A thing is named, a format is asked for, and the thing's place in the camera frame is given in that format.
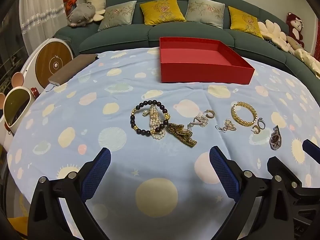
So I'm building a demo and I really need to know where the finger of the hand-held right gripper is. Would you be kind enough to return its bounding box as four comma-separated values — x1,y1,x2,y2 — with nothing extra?
302,139,320,164
267,156,320,195

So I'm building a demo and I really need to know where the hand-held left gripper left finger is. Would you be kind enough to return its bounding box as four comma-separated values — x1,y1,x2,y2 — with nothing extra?
27,147,112,240

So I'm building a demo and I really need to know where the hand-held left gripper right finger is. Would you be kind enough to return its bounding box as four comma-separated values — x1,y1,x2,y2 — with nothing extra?
209,145,293,240

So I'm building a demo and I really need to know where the silver wristwatch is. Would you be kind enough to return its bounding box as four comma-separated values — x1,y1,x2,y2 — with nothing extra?
269,125,282,151

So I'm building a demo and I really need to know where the silver flower earring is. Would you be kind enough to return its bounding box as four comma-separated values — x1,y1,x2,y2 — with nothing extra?
215,119,237,132

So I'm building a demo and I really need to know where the gold bangle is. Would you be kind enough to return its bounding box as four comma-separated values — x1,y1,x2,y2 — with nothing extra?
231,102,258,127

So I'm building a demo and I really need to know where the silver dangling earring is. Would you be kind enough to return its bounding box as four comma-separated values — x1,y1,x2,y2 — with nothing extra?
187,115,209,132

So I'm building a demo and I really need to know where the dark bead bracelet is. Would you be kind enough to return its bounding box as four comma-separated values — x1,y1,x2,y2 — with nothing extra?
130,100,172,133

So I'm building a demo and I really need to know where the gold brown wristwatch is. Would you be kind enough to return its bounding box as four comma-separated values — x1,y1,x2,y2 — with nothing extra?
166,123,197,147

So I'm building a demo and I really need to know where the white pearl bracelet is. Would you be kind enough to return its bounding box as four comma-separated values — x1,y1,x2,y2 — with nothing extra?
143,106,167,139

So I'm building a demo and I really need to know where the red cardboard box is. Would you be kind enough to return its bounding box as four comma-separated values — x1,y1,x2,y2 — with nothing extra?
159,37,255,85

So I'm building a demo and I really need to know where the blue planet print tablecloth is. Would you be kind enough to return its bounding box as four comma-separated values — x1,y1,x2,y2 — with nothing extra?
7,47,320,240

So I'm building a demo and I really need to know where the cream quilted blanket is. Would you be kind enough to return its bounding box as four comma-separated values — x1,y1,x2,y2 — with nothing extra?
294,47,320,79

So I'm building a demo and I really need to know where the white goggle shaped bin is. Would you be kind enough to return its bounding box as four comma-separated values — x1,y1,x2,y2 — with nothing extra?
0,72,38,153

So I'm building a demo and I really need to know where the brown notebook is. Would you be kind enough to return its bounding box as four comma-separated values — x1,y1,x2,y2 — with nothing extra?
48,54,98,87

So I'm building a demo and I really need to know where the beige small cushion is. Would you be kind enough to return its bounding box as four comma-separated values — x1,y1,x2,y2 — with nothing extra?
286,35,303,54

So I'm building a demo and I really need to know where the white machine with wooden disc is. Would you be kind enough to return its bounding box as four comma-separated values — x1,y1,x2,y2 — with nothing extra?
19,38,74,90

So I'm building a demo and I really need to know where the white flower cushion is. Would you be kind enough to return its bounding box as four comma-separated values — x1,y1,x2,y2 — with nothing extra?
257,19,290,53

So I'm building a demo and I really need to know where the red monkey plush toy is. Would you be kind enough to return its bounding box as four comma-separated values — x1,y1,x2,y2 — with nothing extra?
286,12,305,48

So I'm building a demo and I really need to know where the green sofa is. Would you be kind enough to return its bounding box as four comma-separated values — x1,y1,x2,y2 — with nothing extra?
54,0,320,80

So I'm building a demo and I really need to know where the yellow embroidered cushion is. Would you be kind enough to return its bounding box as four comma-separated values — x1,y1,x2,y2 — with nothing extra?
139,0,187,26
228,6,264,39

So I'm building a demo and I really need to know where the grey embroidered cushion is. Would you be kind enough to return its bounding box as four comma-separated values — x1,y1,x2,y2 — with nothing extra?
185,0,225,29
97,0,137,32

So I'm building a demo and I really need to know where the grey pig plush toy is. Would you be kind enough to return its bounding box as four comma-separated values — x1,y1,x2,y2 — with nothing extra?
66,2,97,27

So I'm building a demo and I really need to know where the red bow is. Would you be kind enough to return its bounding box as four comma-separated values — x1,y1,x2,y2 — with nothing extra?
63,0,75,14

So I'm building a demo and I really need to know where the white curtain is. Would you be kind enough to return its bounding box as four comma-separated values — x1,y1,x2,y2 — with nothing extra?
19,0,68,53

